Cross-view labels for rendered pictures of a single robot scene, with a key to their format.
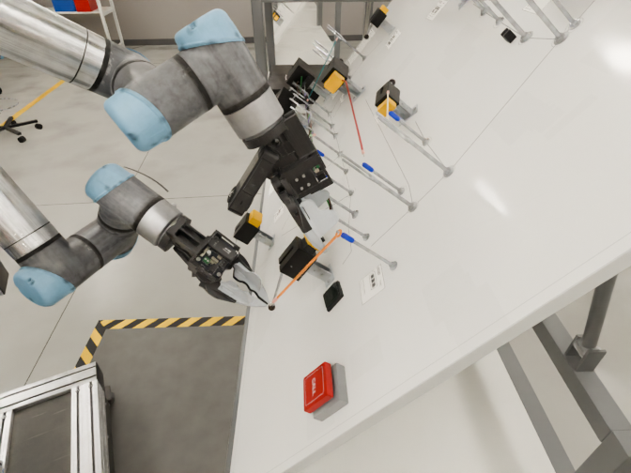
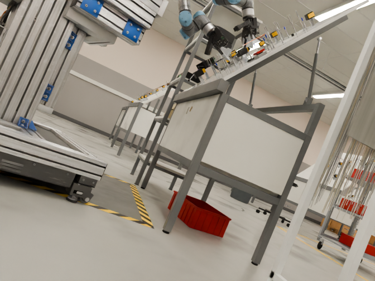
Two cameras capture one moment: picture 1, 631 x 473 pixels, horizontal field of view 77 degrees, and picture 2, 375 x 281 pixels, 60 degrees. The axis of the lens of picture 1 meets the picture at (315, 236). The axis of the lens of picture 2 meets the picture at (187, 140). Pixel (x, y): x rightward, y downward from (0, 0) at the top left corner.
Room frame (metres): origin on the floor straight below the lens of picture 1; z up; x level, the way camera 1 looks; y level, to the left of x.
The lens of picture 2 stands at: (-1.43, 0.54, 0.42)
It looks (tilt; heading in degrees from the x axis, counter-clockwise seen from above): 2 degrees up; 348
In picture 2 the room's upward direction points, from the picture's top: 23 degrees clockwise
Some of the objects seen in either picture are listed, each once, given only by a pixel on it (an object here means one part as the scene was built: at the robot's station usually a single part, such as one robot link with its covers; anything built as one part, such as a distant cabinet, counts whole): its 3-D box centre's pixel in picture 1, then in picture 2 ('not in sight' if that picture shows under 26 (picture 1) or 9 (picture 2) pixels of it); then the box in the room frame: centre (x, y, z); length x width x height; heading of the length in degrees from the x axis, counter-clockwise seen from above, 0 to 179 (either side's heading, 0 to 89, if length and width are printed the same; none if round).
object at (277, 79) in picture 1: (307, 83); (195, 83); (1.70, 0.03, 1.09); 0.35 x 0.33 x 0.07; 2
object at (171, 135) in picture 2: not in sight; (176, 125); (1.10, 0.14, 0.60); 0.55 x 0.02 x 0.39; 2
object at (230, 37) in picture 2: not in sight; (215, 39); (1.66, 0.03, 1.56); 0.30 x 0.23 x 0.19; 94
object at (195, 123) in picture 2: not in sight; (193, 126); (0.55, 0.12, 0.60); 0.55 x 0.03 x 0.39; 2
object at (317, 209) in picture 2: not in sight; (327, 190); (3.70, -3.27, 0.83); 1.18 x 0.72 x 1.65; 7
